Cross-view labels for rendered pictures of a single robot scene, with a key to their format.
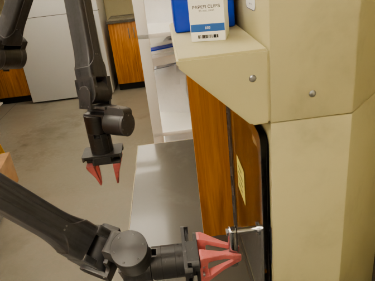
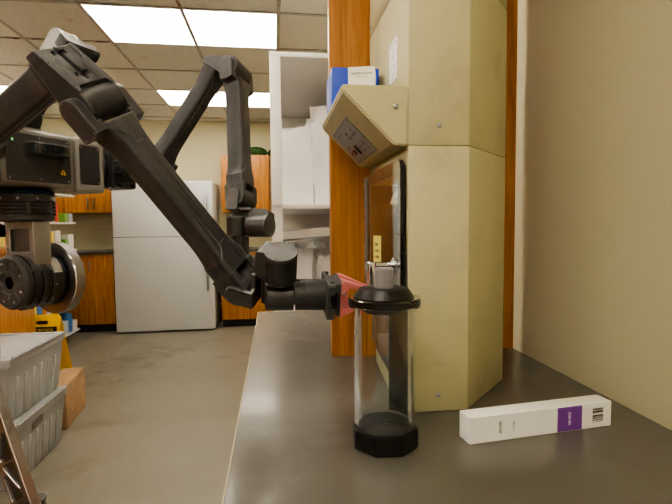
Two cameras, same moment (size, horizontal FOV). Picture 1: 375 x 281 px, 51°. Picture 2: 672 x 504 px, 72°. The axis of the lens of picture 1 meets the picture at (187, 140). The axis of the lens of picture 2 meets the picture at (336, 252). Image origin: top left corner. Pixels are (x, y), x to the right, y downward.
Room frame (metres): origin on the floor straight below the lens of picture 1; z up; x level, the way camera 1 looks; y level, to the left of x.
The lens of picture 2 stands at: (-0.30, 0.10, 1.28)
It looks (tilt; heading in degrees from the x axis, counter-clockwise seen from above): 4 degrees down; 354
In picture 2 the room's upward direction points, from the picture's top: 1 degrees counter-clockwise
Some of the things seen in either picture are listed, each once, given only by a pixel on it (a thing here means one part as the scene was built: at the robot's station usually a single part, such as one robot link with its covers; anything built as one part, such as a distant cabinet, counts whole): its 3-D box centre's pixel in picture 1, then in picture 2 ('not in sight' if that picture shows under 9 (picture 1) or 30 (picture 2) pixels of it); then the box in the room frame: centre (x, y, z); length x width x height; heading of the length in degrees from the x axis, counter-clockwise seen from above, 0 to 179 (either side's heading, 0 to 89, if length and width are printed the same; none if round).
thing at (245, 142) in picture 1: (246, 197); (382, 265); (0.64, -0.10, 1.19); 0.30 x 0.01 x 0.40; 1
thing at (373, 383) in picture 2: not in sight; (384, 366); (0.37, -0.05, 1.06); 0.11 x 0.11 x 0.21
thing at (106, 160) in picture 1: (110, 167); not in sight; (0.93, 0.21, 1.14); 0.07 x 0.07 x 0.09; 2
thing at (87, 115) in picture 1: (98, 122); (239, 226); (0.92, 0.22, 1.27); 0.07 x 0.06 x 0.07; 61
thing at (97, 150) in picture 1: (101, 144); (238, 249); (0.93, 0.22, 1.21); 0.10 x 0.07 x 0.07; 92
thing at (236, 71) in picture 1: (210, 63); (358, 133); (0.63, -0.05, 1.46); 0.32 x 0.11 x 0.10; 1
